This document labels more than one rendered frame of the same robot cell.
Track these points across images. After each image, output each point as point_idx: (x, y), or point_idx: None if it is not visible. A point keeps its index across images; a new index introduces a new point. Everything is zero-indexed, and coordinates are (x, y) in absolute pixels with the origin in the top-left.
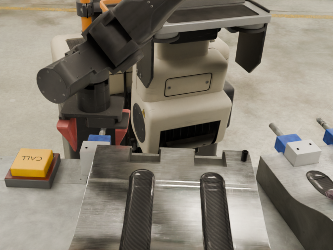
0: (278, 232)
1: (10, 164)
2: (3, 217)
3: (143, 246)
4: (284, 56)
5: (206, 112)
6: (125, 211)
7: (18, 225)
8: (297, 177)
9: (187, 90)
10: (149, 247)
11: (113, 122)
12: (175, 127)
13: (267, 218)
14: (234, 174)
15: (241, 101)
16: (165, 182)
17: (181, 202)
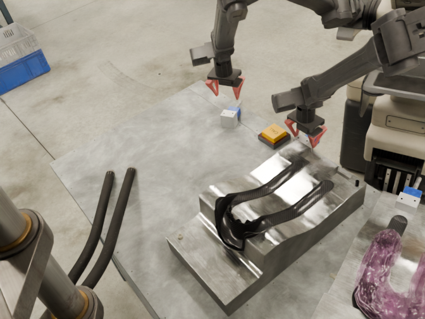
0: (354, 233)
1: None
2: (246, 152)
3: (269, 192)
4: None
5: (411, 149)
6: (276, 175)
7: (248, 159)
8: (386, 212)
9: (404, 128)
10: (269, 193)
11: (307, 131)
12: (384, 149)
13: (357, 225)
14: (341, 188)
15: None
16: (305, 173)
17: (301, 185)
